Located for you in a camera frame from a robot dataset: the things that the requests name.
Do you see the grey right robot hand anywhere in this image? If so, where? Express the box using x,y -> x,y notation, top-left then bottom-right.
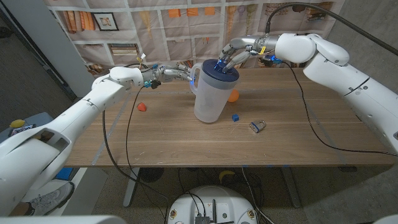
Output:
218,34 -> 280,73

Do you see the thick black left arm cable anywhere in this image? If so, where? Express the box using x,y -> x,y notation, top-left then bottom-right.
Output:
102,110 -> 169,218

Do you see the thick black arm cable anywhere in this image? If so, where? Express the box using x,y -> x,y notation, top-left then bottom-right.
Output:
102,110 -> 169,218
264,2 -> 398,57

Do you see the dark blue pitcher lid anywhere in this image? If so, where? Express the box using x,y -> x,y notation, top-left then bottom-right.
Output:
201,58 -> 240,82

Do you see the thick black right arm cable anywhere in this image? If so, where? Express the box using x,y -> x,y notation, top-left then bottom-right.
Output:
264,2 -> 398,57

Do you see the black floor cable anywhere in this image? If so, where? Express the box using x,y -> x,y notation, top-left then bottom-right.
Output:
241,167 -> 275,224

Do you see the yellow banana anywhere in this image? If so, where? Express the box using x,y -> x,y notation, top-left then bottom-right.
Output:
218,170 -> 236,184

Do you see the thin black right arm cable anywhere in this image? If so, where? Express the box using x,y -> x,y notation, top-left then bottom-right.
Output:
280,60 -> 398,156

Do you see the grey sneaker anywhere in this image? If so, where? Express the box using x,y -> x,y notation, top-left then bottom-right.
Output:
29,182 -> 75,217

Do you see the translucent plastic pitcher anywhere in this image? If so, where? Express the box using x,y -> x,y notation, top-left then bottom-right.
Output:
189,62 -> 240,124

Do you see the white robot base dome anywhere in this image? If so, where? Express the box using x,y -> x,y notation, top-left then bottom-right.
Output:
167,185 -> 258,224

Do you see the grey table leg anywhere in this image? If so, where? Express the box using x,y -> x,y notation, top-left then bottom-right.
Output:
281,167 -> 302,208

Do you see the white platform with blue pads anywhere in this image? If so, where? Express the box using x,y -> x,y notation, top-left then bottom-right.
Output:
30,167 -> 108,216

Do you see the printed bookshelf backdrop cloth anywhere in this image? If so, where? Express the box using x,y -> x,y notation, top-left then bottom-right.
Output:
43,0 -> 346,78

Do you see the white table leg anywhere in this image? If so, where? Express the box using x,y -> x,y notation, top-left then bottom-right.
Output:
123,167 -> 140,208

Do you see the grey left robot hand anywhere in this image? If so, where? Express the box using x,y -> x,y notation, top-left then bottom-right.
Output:
142,63 -> 195,90

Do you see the black smartphone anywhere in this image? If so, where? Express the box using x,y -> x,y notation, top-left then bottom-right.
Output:
8,124 -> 35,137

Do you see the silver blue padlock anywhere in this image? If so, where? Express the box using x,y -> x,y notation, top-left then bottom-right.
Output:
249,119 -> 267,134

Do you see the white robot torso edge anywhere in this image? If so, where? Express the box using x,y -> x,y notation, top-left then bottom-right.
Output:
0,215 -> 127,224

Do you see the black round floor fan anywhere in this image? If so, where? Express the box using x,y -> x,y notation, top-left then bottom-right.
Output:
139,167 -> 165,183

